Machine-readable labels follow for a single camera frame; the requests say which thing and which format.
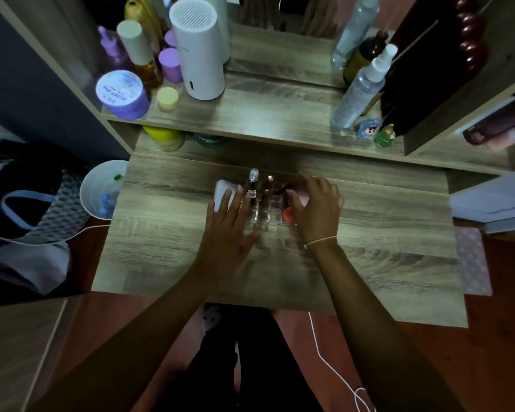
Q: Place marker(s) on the dark red beaded frame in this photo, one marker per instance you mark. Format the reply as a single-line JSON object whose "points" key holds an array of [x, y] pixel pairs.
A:
{"points": [[429, 64]]}

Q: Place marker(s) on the small green figurine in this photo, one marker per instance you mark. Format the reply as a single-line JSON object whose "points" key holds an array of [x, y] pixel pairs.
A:
{"points": [[384, 136]]}

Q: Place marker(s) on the yellow round jar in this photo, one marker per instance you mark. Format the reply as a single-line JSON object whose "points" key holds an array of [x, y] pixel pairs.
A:
{"points": [[165, 138]]}

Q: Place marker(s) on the person's right thumb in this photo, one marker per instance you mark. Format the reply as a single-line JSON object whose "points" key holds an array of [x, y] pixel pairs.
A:
{"points": [[295, 203]]}

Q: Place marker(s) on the person's right forearm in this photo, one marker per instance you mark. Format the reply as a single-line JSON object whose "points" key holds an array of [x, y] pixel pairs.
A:
{"points": [[382, 334]]}

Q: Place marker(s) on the clear spray bottle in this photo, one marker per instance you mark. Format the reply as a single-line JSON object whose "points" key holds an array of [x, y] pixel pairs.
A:
{"points": [[362, 92]]}

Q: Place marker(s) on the yellow tall bottle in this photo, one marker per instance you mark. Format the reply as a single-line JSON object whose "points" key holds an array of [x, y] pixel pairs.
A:
{"points": [[137, 12]]}

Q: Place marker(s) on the dark red lipstick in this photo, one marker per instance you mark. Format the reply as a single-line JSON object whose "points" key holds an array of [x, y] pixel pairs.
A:
{"points": [[269, 188]]}

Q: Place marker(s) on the large purple lidded jar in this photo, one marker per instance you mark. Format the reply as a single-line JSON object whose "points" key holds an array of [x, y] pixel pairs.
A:
{"points": [[122, 96]]}

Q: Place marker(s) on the purple pump bottle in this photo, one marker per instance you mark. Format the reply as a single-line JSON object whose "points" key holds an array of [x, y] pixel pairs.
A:
{"points": [[110, 47]]}

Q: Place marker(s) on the pink cosmetic item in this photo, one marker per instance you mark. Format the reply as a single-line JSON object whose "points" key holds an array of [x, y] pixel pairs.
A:
{"points": [[304, 199]]}

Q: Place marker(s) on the small purple lidded jar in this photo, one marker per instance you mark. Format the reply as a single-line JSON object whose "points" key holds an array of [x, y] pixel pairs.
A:
{"points": [[171, 64]]}

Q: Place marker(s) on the white round bin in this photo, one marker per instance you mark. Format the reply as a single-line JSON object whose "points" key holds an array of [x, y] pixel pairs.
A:
{"points": [[98, 188]]}

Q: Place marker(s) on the amber bottle with white cap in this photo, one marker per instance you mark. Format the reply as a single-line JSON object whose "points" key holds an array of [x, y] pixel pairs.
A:
{"points": [[140, 53]]}

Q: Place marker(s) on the clear acrylic organizer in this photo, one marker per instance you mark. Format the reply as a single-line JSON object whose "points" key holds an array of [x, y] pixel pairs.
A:
{"points": [[269, 214]]}

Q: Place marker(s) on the person's left thumb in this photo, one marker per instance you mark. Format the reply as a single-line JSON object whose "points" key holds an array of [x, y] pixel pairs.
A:
{"points": [[252, 240]]}

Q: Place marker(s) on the white compact case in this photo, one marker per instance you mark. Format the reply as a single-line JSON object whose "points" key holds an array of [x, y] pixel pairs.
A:
{"points": [[222, 195]]}

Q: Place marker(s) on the person's left middle finger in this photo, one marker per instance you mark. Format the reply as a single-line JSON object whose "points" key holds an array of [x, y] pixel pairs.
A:
{"points": [[239, 203]]}

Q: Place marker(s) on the person's black trousers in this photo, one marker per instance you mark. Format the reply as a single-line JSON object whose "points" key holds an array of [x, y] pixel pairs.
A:
{"points": [[244, 364]]}

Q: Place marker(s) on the white slipper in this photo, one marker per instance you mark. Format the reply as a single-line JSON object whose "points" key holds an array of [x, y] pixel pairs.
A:
{"points": [[211, 320]]}

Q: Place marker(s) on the person's left hand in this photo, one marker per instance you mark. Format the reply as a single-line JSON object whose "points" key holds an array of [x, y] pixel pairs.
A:
{"points": [[223, 244]]}

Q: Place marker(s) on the white flat box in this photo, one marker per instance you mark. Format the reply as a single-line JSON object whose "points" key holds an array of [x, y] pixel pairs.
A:
{"points": [[493, 201]]}

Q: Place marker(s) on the wall mirror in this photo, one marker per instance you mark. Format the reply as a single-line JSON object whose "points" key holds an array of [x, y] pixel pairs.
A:
{"points": [[283, 34]]}

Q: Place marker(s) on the small blue figurine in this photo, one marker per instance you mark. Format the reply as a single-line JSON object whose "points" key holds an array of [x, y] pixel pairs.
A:
{"points": [[368, 129]]}

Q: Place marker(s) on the person's left little finger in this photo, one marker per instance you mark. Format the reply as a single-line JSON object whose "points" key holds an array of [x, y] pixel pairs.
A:
{"points": [[211, 214]]}

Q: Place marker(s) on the small yellow lidded jar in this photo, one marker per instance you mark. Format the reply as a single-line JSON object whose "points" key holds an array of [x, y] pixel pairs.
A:
{"points": [[168, 98]]}

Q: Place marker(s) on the pink pouch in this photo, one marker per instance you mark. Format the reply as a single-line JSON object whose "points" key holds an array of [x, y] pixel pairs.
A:
{"points": [[498, 124]]}

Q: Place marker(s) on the pink patterned cloth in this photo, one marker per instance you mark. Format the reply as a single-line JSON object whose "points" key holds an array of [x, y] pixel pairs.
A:
{"points": [[474, 261]]}

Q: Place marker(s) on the person's right hand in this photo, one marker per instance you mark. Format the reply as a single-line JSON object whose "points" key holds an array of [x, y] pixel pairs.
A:
{"points": [[319, 214]]}

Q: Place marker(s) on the clear capped lipstick tube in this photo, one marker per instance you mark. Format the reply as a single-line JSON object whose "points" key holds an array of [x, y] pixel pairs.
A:
{"points": [[253, 180]]}

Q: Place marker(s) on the person's left forearm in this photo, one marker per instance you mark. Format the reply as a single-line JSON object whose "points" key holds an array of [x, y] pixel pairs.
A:
{"points": [[133, 351]]}

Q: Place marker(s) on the white cylindrical humidifier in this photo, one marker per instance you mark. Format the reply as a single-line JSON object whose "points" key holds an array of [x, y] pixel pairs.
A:
{"points": [[197, 47]]}

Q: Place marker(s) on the dark amber glass bottle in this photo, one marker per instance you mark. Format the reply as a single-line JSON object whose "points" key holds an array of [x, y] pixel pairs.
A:
{"points": [[362, 55]]}

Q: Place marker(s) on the orange round cosmetic item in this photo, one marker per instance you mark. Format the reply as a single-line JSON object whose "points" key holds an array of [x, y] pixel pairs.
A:
{"points": [[287, 215]]}

